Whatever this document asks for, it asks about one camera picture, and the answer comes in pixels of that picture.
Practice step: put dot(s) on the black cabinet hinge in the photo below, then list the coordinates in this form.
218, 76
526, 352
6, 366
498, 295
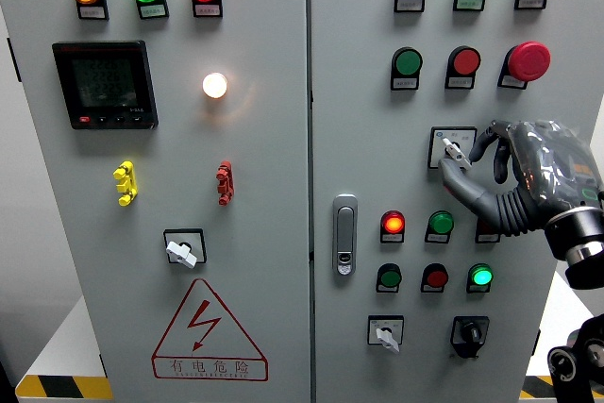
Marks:
14, 61

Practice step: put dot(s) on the black display meter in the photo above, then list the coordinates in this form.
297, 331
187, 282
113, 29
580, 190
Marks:
104, 84

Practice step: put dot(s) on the large red push button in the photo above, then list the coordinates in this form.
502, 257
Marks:
465, 61

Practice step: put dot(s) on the black yellow striped tape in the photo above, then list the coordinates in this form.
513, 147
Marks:
61, 387
535, 386

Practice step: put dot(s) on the large green push button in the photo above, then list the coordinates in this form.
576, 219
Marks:
408, 62

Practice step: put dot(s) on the small green unlit lamp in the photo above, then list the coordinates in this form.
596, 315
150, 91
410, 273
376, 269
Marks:
441, 223

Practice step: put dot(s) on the small green push button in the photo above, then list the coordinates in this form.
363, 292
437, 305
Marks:
390, 278

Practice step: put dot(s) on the small dark red lamp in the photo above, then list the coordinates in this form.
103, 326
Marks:
486, 237

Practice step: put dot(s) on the white round lamp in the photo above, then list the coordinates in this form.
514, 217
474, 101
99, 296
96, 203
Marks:
214, 86

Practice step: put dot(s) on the red warning triangle sticker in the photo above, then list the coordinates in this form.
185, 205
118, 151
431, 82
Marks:
204, 323

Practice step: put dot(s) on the large red stop button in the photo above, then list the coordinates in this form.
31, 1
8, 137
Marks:
529, 61

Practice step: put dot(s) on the silver door lock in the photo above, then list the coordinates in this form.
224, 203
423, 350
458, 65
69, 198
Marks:
345, 233

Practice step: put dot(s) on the pale grey cabinet door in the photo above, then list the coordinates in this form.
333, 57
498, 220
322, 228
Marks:
368, 162
264, 162

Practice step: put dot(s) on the small red push button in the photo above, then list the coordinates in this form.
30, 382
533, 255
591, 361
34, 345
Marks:
436, 278

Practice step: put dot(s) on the small green lit lamp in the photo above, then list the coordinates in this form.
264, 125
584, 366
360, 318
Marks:
480, 276

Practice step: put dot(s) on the small red lit lamp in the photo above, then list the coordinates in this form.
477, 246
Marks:
392, 223

